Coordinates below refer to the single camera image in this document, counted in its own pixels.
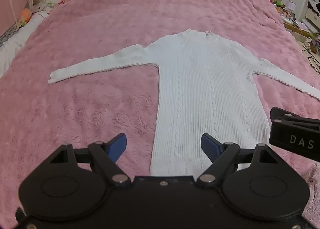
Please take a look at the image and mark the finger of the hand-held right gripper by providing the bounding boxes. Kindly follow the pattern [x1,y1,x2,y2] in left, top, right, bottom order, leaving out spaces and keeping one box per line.
[270,106,320,129]

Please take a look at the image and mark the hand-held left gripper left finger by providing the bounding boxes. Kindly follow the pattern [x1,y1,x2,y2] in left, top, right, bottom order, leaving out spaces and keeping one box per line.
[50,133,132,187]

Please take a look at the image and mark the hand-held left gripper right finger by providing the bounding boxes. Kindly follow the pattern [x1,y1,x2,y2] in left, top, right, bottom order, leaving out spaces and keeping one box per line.
[197,133,278,187]

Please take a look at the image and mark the white knit sweater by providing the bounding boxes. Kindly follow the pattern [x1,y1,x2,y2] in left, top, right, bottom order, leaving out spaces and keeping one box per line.
[47,29,320,177]

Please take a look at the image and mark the white storage unit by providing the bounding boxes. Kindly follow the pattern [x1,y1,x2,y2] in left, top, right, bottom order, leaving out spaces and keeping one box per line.
[301,0,320,34]

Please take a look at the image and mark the white table lamp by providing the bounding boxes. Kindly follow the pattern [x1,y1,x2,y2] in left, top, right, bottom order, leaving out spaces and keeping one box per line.
[285,0,297,14]

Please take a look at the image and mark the pink fluffy blanket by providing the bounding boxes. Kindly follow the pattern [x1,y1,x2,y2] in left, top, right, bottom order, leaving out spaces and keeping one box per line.
[0,0,320,221]

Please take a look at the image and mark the white side bedding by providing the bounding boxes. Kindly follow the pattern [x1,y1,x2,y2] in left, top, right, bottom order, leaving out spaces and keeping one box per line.
[0,10,50,78]

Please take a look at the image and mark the floral white pillow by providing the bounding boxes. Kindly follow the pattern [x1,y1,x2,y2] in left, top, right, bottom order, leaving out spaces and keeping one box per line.
[32,1,57,14]

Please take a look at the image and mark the orange plush toy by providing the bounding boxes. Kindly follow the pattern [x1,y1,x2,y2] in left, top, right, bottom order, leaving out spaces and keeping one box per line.
[19,8,33,23]

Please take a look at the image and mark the black floor cables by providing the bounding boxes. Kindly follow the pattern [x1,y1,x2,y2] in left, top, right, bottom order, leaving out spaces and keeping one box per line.
[301,48,320,73]

